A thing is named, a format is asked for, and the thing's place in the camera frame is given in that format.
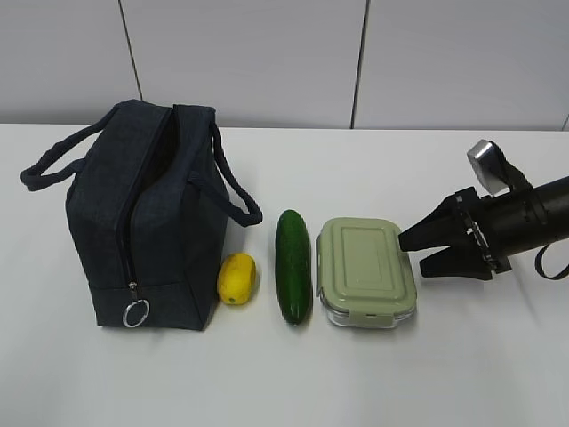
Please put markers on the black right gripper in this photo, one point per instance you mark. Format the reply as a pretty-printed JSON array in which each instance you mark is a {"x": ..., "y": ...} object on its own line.
[{"x": 503, "y": 226}]

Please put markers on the glass container green lid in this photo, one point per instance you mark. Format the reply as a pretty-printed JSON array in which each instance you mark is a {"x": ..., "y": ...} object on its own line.
[{"x": 364, "y": 279}]

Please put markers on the green cucumber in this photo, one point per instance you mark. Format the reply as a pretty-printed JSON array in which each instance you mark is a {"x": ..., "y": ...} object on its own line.
[{"x": 293, "y": 267}]

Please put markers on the yellow lemon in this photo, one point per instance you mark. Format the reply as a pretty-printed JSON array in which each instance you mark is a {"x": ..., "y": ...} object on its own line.
[{"x": 237, "y": 279}]

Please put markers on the dark blue lunch bag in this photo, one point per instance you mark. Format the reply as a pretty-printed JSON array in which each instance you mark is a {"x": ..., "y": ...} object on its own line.
[{"x": 150, "y": 198}]

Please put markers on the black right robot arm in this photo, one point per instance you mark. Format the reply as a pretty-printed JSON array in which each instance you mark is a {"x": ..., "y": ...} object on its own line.
[{"x": 554, "y": 218}]

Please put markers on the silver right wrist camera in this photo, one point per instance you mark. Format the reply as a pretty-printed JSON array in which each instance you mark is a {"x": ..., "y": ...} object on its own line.
[{"x": 489, "y": 165}]

